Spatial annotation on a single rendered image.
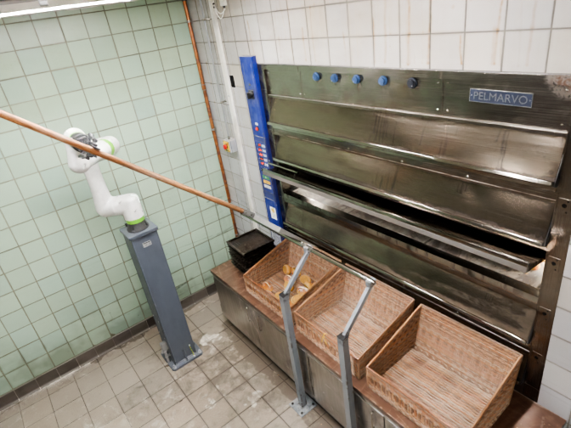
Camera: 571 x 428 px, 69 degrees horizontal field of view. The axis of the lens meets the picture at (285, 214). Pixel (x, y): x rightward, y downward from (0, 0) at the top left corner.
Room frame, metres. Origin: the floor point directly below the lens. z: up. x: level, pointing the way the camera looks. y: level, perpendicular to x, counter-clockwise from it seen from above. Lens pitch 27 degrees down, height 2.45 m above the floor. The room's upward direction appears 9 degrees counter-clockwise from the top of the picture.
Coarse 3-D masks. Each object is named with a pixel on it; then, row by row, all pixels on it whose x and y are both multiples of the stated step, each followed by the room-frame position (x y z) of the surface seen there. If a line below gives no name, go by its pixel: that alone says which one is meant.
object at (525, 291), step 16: (288, 192) 2.83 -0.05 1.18; (320, 208) 2.50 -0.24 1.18; (352, 224) 2.26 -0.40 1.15; (368, 224) 2.18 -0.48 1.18; (400, 240) 1.95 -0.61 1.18; (416, 240) 1.93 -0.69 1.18; (432, 256) 1.78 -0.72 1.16; (448, 256) 1.73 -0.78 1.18; (464, 272) 1.63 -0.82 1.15; (480, 272) 1.58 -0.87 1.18; (496, 272) 1.56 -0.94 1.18; (512, 288) 1.44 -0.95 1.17; (528, 288) 1.42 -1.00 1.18
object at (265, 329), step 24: (240, 288) 2.57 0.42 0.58; (240, 312) 2.56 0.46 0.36; (264, 312) 2.26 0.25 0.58; (264, 336) 2.31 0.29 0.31; (288, 360) 2.08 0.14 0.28; (312, 360) 1.85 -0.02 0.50; (312, 384) 1.89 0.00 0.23; (336, 384) 1.67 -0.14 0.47; (360, 384) 1.55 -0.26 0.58; (480, 384) 1.44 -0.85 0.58; (336, 408) 1.70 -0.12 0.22; (360, 408) 1.52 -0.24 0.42; (384, 408) 1.38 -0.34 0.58; (528, 408) 1.27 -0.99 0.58
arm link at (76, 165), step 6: (102, 144) 2.42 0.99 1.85; (108, 144) 2.47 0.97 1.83; (102, 150) 2.37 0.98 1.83; (108, 150) 2.43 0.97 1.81; (72, 156) 2.12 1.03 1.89; (72, 162) 2.11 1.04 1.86; (78, 162) 2.11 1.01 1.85; (84, 162) 2.13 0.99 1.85; (90, 162) 2.17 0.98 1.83; (96, 162) 2.29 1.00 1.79; (72, 168) 2.11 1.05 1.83; (78, 168) 2.11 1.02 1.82; (84, 168) 2.13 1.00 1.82
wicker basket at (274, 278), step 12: (288, 240) 2.76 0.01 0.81; (300, 240) 2.67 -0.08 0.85; (276, 252) 2.69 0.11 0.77; (288, 252) 2.75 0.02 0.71; (300, 252) 2.65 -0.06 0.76; (324, 252) 2.46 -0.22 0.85; (264, 264) 2.62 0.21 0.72; (276, 264) 2.68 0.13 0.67; (288, 264) 2.73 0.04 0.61; (312, 264) 2.53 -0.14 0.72; (324, 264) 2.44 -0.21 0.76; (252, 276) 2.55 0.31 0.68; (264, 276) 2.61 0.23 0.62; (276, 276) 2.64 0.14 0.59; (300, 276) 2.59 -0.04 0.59; (312, 276) 2.51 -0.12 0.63; (324, 276) 2.24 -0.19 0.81; (252, 288) 2.44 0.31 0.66; (276, 288) 2.49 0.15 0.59; (312, 288) 2.18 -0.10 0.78; (324, 288) 2.23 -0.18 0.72; (264, 300) 2.32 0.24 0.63; (276, 300) 2.19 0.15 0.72; (300, 300) 2.12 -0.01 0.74; (276, 312) 2.22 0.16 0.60
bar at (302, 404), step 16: (304, 256) 2.03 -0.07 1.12; (320, 256) 1.95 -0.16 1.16; (352, 272) 1.75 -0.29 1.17; (288, 288) 1.95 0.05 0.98; (368, 288) 1.64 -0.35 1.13; (288, 304) 1.93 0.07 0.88; (288, 320) 1.92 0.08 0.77; (352, 320) 1.57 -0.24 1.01; (288, 336) 1.92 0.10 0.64; (336, 336) 1.54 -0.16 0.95; (352, 384) 1.53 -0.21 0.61; (304, 400) 1.92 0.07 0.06; (352, 400) 1.53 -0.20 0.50; (352, 416) 1.52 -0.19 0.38
